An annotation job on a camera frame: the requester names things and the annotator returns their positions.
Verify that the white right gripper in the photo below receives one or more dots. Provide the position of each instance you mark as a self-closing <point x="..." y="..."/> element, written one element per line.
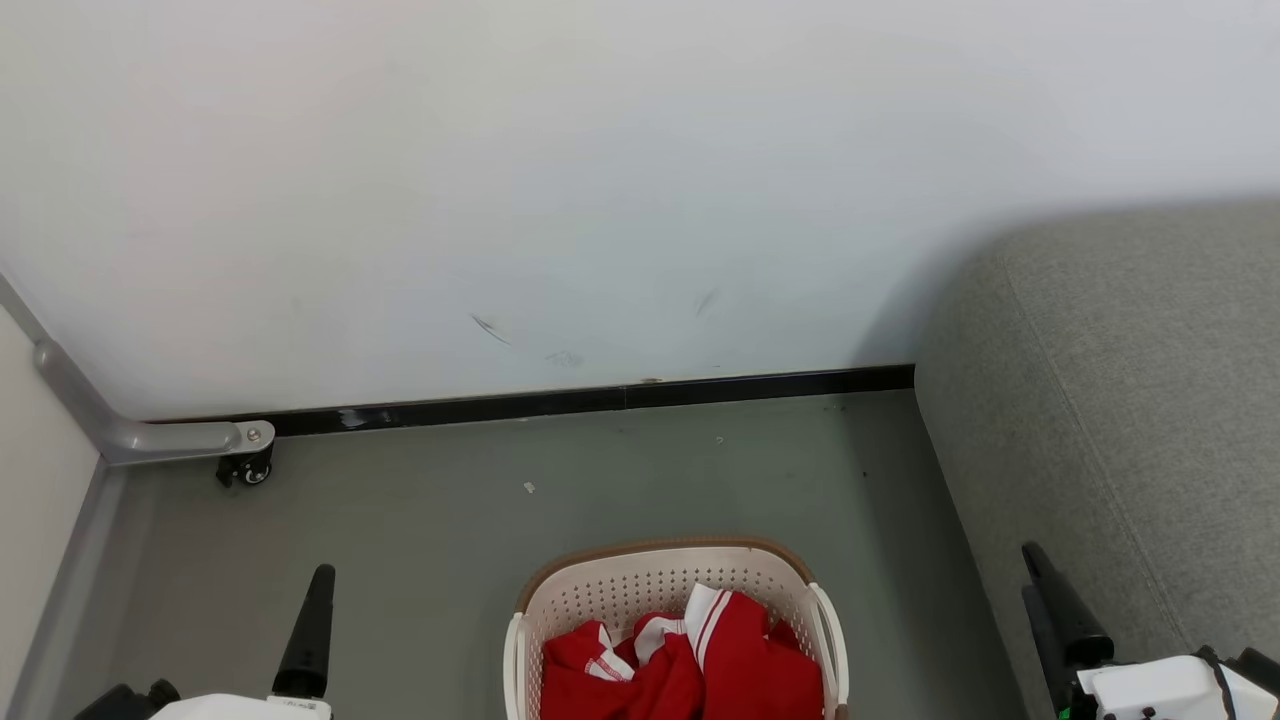
<point x="1160" y="692"/>

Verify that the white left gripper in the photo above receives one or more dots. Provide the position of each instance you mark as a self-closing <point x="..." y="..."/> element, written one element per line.
<point x="260" y="708"/>

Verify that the red garment white striped collar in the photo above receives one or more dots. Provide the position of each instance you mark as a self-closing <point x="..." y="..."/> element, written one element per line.
<point x="750" y="660"/>

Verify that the grey fabric sofa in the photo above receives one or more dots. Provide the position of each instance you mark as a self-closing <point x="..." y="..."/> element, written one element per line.
<point x="1120" y="420"/>

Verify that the black caster wheel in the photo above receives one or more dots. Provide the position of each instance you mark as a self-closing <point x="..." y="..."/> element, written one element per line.
<point x="250" y="470"/>

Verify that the cream plastic laundry basket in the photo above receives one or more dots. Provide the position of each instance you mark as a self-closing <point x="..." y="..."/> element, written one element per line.
<point x="620" y="590"/>

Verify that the black baseboard strip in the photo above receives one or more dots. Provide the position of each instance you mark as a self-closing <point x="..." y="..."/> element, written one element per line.
<point x="600" y="402"/>

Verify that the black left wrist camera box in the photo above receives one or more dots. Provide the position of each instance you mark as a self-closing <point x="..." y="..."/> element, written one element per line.
<point x="125" y="702"/>

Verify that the grey metal wheeled frame leg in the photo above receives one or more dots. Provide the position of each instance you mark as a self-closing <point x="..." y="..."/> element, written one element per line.
<point x="170" y="440"/>

